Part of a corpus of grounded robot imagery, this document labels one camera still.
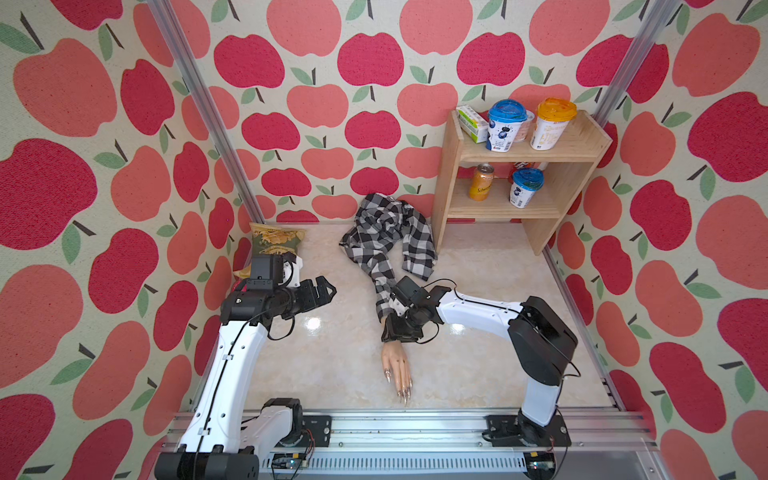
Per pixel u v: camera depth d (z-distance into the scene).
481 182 0.93
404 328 0.77
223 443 0.38
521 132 0.81
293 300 0.61
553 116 0.73
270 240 1.05
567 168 0.91
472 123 0.83
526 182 0.90
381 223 1.11
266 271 0.55
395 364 0.78
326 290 0.66
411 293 0.72
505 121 0.74
